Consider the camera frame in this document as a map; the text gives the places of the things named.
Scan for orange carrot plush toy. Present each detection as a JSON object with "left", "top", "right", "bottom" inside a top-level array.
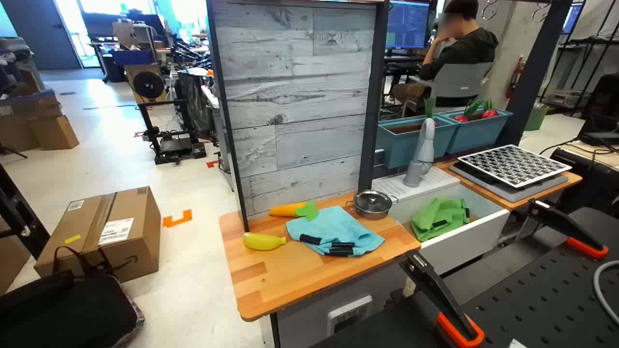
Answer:
[{"left": 269, "top": 199, "right": 322, "bottom": 223}]

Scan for yellow banana plush toy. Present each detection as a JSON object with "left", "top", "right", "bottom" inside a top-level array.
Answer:
[{"left": 242, "top": 230, "right": 289, "bottom": 254}]

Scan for red radish plush toy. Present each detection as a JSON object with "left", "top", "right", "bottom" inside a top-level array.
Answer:
[{"left": 455, "top": 97, "right": 500, "bottom": 126}]

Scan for light blue cloth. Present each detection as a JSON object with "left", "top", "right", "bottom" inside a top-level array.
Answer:
[{"left": 285, "top": 205, "right": 387, "bottom": 259}]

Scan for round metal bowl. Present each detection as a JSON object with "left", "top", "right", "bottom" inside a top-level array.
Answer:
[{"left": 353, "top": 190, "right": 395, "bottom": 221}]

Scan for teal plastic planter bin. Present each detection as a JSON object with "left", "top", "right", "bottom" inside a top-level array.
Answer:
[
  {"left": 376, "top": 114, "right": 459, "bottom": 174},
  {"left": 438, "top": 107, "right": 517, "bottom": 157}
]

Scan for grey faucet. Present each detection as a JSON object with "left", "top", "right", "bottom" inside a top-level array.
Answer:
[{"left": 403, "top": 116, "right": 440, "bottom": 190}]

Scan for green cloth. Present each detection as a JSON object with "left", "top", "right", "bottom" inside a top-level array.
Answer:
[{"left": 409, "top": 196, "right": 473, "bottom": 244}]

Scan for black machine with filament spool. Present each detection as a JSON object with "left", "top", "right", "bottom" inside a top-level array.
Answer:
[{"left": 124, "top": 60, "right": 209, "bottom": 165}]

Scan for white sink basin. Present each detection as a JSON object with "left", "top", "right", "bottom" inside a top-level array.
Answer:
[{"left": 372, "top": 168, "right": 513, "bottom": 277}]

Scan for black clamp with orange tip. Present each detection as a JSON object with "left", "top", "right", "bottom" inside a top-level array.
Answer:
[
  {"left": 515, "top": 199, "right": 612, "bottom": 263},
  {"left": 399, "top": 252, "right": 488, "bottom": 348}
]

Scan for grey office chair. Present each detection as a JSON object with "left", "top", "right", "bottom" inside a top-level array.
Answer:
[{"left": 428, "top": 60, "right": 496, "bottom": 110}]

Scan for computer monitor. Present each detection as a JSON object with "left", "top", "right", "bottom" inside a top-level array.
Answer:
[{"left": 386, "top": 0, "right": 434, "bottom": 54}]

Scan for cardboard box with label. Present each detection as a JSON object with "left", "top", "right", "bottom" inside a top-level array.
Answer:
[{"left": 33, "top": 186, "right": 163, "bottom": 284}]

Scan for seated person in dark hoodie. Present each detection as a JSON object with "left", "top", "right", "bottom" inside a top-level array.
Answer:
[{"left": 418, "top": 0, "right": 502, "bottom": 83}]

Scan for black white checkerboard panel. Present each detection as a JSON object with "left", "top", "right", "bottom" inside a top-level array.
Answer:
[{"left": 457, "top": 143, "right": 575, "bottom": 192}]

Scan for red fire extinguisher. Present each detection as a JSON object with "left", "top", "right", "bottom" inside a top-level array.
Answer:
[{"left": 507, "top": 54, "right": 527, "bottom": 101}]

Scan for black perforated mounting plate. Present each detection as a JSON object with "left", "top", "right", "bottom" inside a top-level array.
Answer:
[{"left": 451, "top": 244, "right": 619, "bottom": 348}]

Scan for stacked cardboard boxes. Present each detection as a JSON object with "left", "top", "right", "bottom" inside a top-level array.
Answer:
[{"left": 0, "top": 87, "right": 82, "bottom": 155}]

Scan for black bag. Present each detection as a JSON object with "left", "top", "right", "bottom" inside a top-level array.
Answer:
[{"left": 0, "top": 244, "right": 146, "bottom": 348}]

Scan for black office chair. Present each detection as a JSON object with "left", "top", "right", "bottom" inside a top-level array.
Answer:
[{"left": 577, "top": 72, "right": 619, "bottom": 147}]

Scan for black vertical frame pole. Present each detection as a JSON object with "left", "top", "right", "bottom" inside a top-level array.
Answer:
[{"left": 356, "top": 0, "right": 391, "bottom": 194}]

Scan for grey cabinet with white handle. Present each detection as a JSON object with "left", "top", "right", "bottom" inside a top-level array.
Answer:
[{"left": 269, "top": 261, "right": 415, "bottom": 348}]

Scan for grey cable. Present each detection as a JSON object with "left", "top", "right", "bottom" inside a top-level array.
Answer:
[{"left": 592, "top": 259, "right": 619, "bottom": 310}]

